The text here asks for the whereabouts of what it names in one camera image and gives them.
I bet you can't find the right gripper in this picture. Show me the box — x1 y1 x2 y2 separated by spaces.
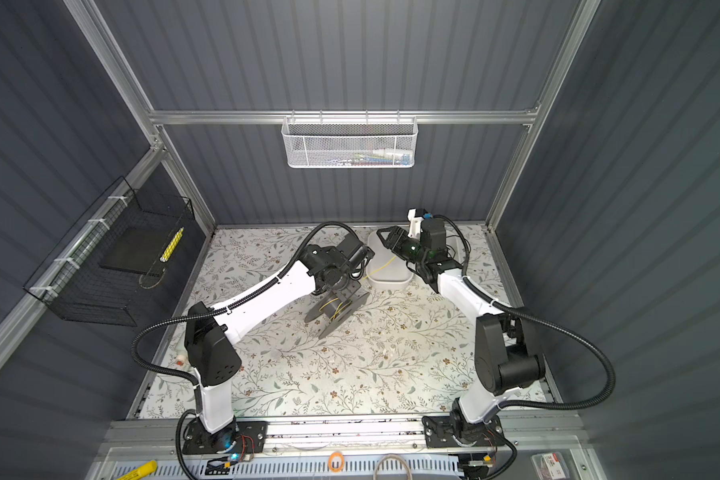
379 227 429 268

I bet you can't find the dark grey cable spool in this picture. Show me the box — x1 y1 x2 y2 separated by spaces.
304 288 370 339

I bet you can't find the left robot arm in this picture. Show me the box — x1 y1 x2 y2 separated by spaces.
130 221 375 435

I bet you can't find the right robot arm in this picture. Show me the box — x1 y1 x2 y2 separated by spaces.
376 210 616 446

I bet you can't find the left white tray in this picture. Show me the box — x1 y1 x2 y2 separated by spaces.
365 230 414 290

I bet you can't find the white tray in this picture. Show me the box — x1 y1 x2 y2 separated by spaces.
365 230 414 290
446 231 464 264

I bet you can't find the right white tray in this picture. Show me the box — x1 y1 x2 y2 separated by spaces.
446 231 464 264

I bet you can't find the black foam pad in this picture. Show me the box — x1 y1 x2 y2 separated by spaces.
99 227 173 277

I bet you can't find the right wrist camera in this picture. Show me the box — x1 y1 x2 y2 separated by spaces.
407 208 432 239

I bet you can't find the white wire mesh basket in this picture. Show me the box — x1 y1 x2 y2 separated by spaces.
281 118 419 169

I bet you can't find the black wire basket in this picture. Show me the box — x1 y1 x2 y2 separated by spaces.
24 181 194 327

